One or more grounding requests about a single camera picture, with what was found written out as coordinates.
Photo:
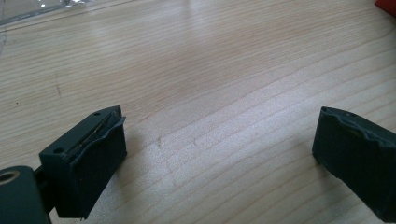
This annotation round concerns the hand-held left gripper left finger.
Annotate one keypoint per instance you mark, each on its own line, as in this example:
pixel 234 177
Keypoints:
pixel 87 168

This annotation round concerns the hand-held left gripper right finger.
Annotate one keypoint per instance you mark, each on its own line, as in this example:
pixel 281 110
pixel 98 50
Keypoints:
pixel 358 161

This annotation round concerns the red picture book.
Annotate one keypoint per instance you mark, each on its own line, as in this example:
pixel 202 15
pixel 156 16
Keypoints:
pixel 387 6

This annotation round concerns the clear acrylic book rack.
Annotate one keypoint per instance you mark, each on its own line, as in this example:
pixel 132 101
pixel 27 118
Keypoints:
pixel 31 14

